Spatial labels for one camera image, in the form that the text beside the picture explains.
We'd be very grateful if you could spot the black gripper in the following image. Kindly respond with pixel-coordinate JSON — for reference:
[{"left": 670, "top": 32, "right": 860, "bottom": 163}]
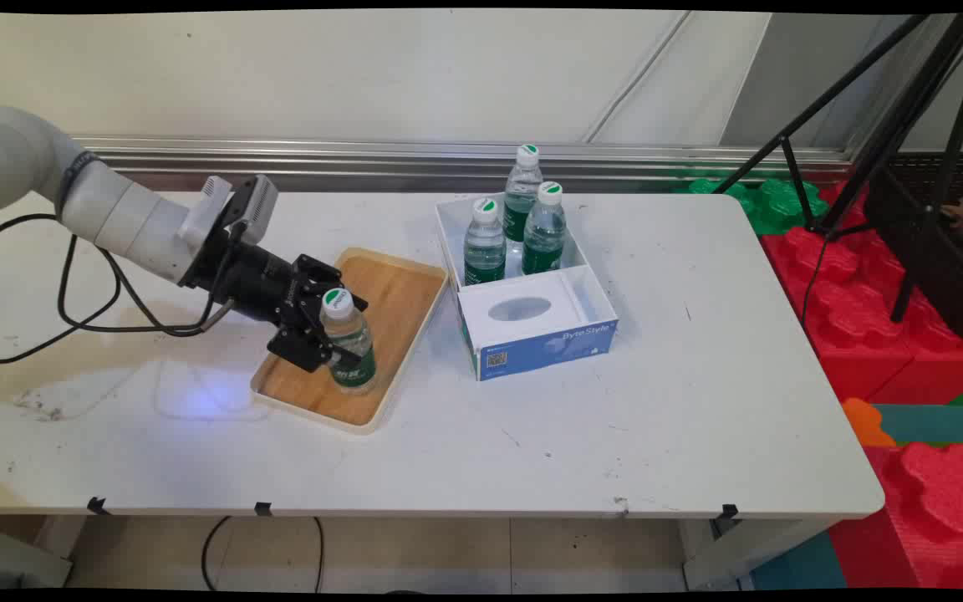
[{"left": 181, "top": 227, "right": 370, "bottom": 375}]

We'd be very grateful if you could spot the clear water bottle green label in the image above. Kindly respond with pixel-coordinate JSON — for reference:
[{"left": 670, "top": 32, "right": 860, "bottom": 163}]
[
  {"left": 502, "top": 144, "right": 544, "bottom": 245},
  {"left": 463, "top": 197, "right": 507, "bottom": 287},
  {"left": 319, "top": 288, "right": 379, "bottom": 395},
  {"left": 521, "top": 181, "right": 568, "bottom": 276}
]

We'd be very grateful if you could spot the wooden tray white rim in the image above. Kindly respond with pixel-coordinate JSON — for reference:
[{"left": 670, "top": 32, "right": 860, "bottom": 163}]
[{"left": 250, "top": 247, "right": 450, "bottom": 435}]

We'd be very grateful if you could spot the white and blue cardboard box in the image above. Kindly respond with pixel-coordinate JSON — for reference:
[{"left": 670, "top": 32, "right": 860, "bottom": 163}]
[{"left": 436, "top": 191, "right": 619, "bottom": 382}]

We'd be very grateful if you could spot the white table leg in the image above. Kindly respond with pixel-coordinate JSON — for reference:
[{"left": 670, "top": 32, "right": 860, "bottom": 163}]
[
  {"left": 680, "top": 517, "right": 843, "bottom": 591},
  {"left": 0, "top": 516, "right": 88, "bottom": 589}
]

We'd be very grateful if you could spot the green foam block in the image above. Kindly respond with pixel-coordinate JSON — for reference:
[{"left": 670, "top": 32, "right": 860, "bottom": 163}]
[{"left": 672, "top": 171, "right": 830, "bottom": 237}]

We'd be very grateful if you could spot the red foam block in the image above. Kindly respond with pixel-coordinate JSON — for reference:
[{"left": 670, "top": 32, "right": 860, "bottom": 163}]
[
  {"left": 826, "top": 441, "right": 963, "bottom": 591},
  {"left": 866, "top": 309, "right": 963, "bottom": 407},
  {"left": 762, "top": 180, "right": 921, "bottom": 404}
]

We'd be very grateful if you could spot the orange foam piece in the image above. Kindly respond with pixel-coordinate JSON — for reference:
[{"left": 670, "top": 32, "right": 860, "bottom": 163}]
[{"left": 839, "top": 397, "right": 898, "bottom": 449}]

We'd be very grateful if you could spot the black tripod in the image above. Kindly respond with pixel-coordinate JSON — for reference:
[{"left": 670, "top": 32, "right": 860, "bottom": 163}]
[{"left": 711, "top": 13, "right": 963, "bottom": 324}]

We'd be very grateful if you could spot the dark leaning panel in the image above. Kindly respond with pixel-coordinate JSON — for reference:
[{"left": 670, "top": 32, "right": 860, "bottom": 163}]
[{"left": 864, "top": 152, "right": 963, "bottom": 344}]

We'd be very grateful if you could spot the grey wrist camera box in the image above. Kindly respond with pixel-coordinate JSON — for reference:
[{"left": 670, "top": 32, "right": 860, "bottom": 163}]
[{"left": 183, "top": 173, "right": 280, "bottom": 252}]

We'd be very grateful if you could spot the aluminium wall rail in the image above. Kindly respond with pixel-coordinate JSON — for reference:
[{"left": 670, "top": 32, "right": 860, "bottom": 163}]
[{"left": 72, "top": 137, "right": 855, "bottom": 194}]

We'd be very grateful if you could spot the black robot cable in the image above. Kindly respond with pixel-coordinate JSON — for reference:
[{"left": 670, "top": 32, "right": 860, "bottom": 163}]
[
  {"left": 0, "top": 213, "right": 123, "bottom": 365},
  {"left": 55, "top": 222, "right": 240, "bottom": 338}
]

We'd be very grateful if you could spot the black cable under table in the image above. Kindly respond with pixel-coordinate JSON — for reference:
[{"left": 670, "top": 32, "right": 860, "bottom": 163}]
[{"left": 201, "top": 516, "right": 325, "bottom": 593}]

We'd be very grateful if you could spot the thin black tripod cable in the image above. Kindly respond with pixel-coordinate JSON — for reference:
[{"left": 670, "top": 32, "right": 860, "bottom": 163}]
[{"left": 799, "top": 230, "right": 833, "bottom": 329}]

